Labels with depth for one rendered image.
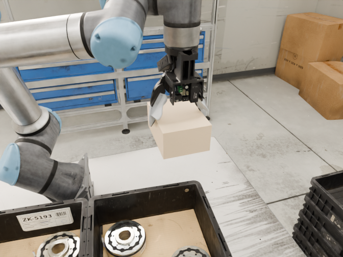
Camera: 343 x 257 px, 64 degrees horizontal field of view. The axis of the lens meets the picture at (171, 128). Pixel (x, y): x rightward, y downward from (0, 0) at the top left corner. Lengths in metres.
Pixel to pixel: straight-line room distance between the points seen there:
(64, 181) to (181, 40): 0.59
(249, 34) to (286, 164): 1.89
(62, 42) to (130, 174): 0.75
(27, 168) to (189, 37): 0.61
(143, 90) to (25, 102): 1.70
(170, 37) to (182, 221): 0.50
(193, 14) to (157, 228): 0.55
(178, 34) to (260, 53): 3.39
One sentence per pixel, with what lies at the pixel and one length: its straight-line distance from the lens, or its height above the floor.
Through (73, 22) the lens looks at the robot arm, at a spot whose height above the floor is 1.37.
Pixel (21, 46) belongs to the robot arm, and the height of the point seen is 1.33.
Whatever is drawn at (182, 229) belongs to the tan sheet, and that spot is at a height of 0.83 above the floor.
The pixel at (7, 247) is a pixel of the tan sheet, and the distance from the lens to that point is 0.87.
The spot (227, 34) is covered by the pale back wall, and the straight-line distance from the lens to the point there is 3.60.
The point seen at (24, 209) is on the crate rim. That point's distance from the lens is 0.80.
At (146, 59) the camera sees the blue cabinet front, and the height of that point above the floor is 0.68.
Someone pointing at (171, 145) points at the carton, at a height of 1.08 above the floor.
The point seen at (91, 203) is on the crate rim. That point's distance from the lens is 0.75.
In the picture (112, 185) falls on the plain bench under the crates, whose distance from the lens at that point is 1.11.
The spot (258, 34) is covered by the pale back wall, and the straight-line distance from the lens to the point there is 3.82.
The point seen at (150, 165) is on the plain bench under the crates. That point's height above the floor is 0.70.
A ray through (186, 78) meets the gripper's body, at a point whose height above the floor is 1.24.
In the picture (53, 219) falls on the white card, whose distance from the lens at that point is 0.81.
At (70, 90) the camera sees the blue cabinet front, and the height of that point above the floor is 0.49.
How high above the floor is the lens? 1.47
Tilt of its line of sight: 33 degrees down
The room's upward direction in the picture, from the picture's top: straight up
